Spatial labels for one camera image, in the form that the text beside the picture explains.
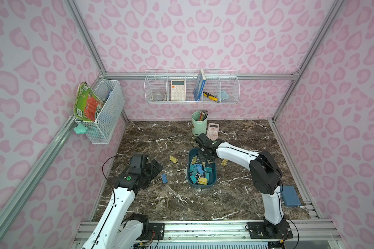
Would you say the white mesh side basket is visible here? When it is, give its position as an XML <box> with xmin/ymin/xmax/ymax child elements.
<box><xmin>75</xmin><ymin>79</ymin><xmax>125</xmax><ymax>145</ymax></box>

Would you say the light blue item in shelf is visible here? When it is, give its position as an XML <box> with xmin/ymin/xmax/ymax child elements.
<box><xmin>219</xmin><ymin>90</ymin><xmax>230</xmax><ymax>102</ymax></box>

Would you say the blue binder clip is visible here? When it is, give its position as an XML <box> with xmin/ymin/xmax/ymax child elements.
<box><xmin>195</xmin><ymin>164</ymin><xmax>204</xmax><ymax>174</ymax></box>
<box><xmin>162</xmin><ymin>174</ymin><xmax>167</xmax><ymax>184</ymax></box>

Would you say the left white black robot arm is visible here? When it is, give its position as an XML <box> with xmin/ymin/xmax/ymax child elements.
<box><xmin>82</xmin><ymin>154</ymin><xmax>164</xmax><ymax>249</ymax></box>

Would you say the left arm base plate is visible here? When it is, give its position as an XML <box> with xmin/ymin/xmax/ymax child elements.
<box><xmin>121</xmin><ymin>222</ymin><xmax>165</xmax><ymax>241</ymax></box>

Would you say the blue book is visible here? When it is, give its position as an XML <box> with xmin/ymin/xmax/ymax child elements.
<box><xmin>193</xmin><ymin>68</ymin><xmax>206</xmax><ymax>102</ymax></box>

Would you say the white orange calculator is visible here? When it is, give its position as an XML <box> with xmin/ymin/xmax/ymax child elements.
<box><xmin>170</xmin><ymin>80</ymin><xmax>186</xmax><ymax>102</ymax></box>

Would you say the yellow binder clip in box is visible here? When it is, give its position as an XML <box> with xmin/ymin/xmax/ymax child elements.
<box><xmin>197</xmin><ymin>177</ymin><xmax>208</xmax><ymax>185</ymax></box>

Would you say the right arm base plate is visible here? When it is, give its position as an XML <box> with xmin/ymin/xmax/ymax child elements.
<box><xmin>245</xmin><ymin>221</ymin><xmax>294</xmax><ymax>240</ymax></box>

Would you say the clear tape roll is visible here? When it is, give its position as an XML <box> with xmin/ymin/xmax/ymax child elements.
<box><xmin>152</xmin><ymin>92</ymin><xmax>167</xmax><ymax>101</ymax></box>

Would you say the yellow black utility knife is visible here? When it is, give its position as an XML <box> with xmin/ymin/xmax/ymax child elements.
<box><xmin>203</xmin><ymin>91</ymin><xmax>219</xmax><ymax>102</ymax></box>

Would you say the white wire wall shelf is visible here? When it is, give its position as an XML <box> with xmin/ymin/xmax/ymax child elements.
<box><xmin>144</xmin><ymin>69</ymin><xmax>240</xmax><ymax>104</ymax></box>

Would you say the yellow binder clip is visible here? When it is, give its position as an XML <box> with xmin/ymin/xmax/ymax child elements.
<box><xmin>197</xmin><ymin>177</ymin><xmax>208</xmax><ymax>185</ymax></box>
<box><xmin>221</xmin><ymin>159</ymin><xmax>228</xmax><ymax>166</ymax></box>
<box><xmin>169</xmin><ymin>156</ymin><xmax>178</xmax><ymax>164</ymax></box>

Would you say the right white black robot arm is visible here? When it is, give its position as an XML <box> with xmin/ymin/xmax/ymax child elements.
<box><xmin>194</xmin><ymin>133</ymin><xmax>285</xmax><ymax>226</ymax></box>

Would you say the pink calculator on table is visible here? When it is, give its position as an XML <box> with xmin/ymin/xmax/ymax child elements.
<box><xmin>206</xmin><ymin>123</ymin><xmax>219</xmax><ymax>141</ymax></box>

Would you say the blue binder clip in box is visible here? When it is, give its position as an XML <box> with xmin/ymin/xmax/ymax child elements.
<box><xmin>195</xmin><ymin>164</ymin><xmax>204</xmax><ymax>174</ymax></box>

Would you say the mint green pen cup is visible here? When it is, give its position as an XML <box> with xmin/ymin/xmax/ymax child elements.
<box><xmin>191</xmin><ymin>111</ymin><xmax>208</xmax><ymax>135</ymax></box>

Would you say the teal plastic storage box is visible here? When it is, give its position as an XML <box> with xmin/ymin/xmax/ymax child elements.
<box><xmin>187</xmin><ymin>148</ymin><xmax>217</xmax><ymax>188</ymax></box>

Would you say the blue box lid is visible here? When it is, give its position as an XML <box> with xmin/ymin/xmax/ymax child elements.
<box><xmin>281</xmin><ymin>186</ymin><xmax>302</xmax><ymax>208</ymax></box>

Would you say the green red booklet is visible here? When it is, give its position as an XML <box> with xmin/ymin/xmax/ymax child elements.
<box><xmin>74</xmin><ymin>82</ymin><xmax>104</xmax><ymax>122</ymax></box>

